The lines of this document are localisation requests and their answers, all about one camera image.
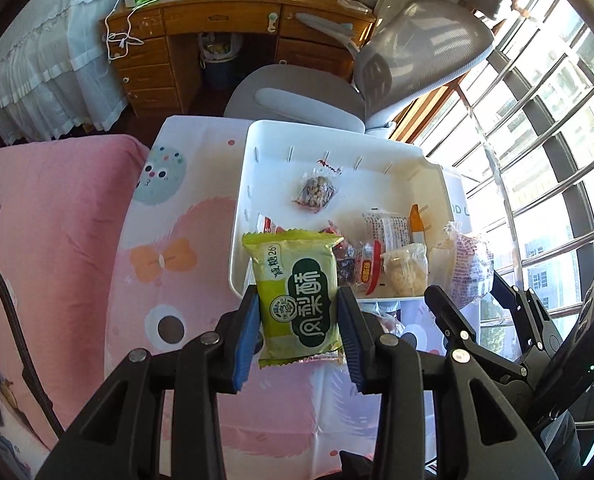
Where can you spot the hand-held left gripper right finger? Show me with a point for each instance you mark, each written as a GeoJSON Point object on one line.
{"type": "Point", "coordinates": [352, 350]}

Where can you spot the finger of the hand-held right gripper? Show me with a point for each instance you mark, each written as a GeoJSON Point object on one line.
{"type": "Point", "coordinates": [444, 310]}
{"type": "Point", "coordinates": [532, 320]}

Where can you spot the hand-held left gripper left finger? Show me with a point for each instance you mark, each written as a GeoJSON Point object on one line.
{"type": "Point", "coordinates": [244, 350]}

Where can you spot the pale rice cake clear packet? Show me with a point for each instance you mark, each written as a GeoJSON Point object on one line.
{"type": "Point", "coordinates": [464, 265]}

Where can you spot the pale floss cake clear packet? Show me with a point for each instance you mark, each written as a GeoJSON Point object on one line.
{"type": "Point", "coordinates": [407, 270]}

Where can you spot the green snack packet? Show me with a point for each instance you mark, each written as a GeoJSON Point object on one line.
{"type": "Point", "coordinates": [297, 300]}

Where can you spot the red checkered snack packet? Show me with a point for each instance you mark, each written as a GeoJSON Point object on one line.
{"type": "Point", "coordinates": [372, 270]}

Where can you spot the dark sesame bar clear packet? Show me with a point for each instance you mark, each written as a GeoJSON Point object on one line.
{"type": "Point", "coordinates": [347, 265]}

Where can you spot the orange white snack packet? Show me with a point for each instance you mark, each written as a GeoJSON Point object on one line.
{"type": "Point", "coordinates": [417, 225]}

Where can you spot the clear packet with red print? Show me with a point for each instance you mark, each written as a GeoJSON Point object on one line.
{"type": "Point", "coordinates": [387, 230]}

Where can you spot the nut bar clear packet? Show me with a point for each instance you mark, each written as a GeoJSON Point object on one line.
{"type": "Point", "coordinates": [314, 192]}

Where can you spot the white plastic bin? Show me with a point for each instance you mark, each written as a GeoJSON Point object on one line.
{"type": "Point", "coordinates": [277, 185]}

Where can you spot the white printed carton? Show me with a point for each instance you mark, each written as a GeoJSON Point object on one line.
{"type": "Point", "coordinates": [459, 200]}

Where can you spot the cartoon printed bed sheet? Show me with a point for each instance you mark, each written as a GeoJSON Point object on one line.
{"type": "Point", "coordinates": [187, 220]}

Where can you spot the metal window grille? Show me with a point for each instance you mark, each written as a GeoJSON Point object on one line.
{"type": "Point", "coordinates": [552, 110]}

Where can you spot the grey office chair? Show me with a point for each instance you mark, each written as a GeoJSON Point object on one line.
{"type": "Point", "coordinates": [427, 45]}

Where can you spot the blue waste bin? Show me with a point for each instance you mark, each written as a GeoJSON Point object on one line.
{"type": "Point", "coordinates": [219, 67]}

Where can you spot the wooden desk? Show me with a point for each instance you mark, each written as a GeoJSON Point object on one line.
{"type": "Point", "coordinates": [217, 17]}

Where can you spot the bed with white lace skirt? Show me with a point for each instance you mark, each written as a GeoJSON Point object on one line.
{"type": "Point", "coordinates": [42, 50]}

